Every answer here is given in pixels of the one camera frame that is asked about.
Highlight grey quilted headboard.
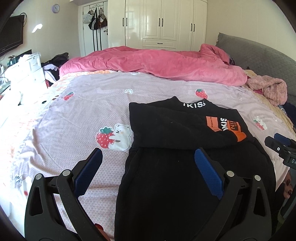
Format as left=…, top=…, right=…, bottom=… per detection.
left=216, top=33, right=296, bottom=105

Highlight black printed sweatshirt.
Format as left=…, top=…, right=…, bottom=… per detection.
left=114, top=97, right=276, bottom=240

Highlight light pink fuzzy garment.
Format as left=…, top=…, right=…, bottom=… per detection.
left=246, top=75, right=287, bottom=106

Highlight operator hand fingertips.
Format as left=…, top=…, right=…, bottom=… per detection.
left=95, top=223, right=110, bottom=241

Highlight round wall clock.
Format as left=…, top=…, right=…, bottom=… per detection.
left=52, top=4, right=60, bottom=14

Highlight dark clothes pile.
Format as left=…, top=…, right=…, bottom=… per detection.
left=41, top=52, right=69, bottom=86

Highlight black wall television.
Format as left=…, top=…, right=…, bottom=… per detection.
left=0, top=15, right=25, bottom=56

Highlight pink plush blanket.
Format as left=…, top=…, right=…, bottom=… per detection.
left=59, top=44, right=247, bottom=86

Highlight white door with bags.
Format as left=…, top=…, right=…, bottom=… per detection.
left=78, top=1, right=108, bottom=56

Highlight cream white wardrobe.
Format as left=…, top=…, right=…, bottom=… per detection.
left=107, top=0, right=207, bottom=51

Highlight pink strawberry bear bedsheet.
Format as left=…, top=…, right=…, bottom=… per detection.
left=1, top=71, right=295, bottom=233

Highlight dark navy garment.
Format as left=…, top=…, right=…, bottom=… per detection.
left=278, top=102, right=296, bottom=128

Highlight white drawer cabinet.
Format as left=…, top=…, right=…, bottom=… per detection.
left=4, top=52, right=47, bottom=97

